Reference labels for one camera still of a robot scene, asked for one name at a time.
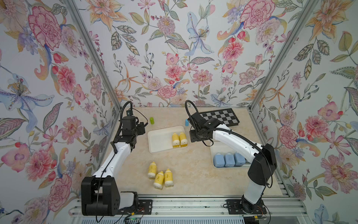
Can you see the aluminium mounting rail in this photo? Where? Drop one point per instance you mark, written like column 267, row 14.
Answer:
column 212, row 210

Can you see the black white checkerboard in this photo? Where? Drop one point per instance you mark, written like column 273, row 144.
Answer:
column 227, row 116

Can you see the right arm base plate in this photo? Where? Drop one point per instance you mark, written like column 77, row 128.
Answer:
column 238, row 207

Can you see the yellow sharpener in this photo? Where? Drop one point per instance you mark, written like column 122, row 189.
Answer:
column 175, row 140
column 183, row 139
column 168, row 178
column 152, row 171
column 159, row 180

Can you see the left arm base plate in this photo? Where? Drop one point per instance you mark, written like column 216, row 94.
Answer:
column 142, row 207

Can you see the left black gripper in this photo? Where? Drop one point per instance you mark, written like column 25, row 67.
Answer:
column 141, row 127

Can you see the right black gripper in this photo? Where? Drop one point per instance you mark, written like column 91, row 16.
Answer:
column 193, row 138

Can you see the blue sharpener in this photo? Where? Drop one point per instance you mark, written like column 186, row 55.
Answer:
column 229, row 160
column 219, row 161
column 239, row 160

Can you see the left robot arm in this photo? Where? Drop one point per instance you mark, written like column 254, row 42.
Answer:
column 100, row 194

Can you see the white tray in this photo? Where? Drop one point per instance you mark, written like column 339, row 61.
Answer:
column 221, row 148
column 160, row 141

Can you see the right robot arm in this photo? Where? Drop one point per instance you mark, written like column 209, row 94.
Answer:
column 262, row 158

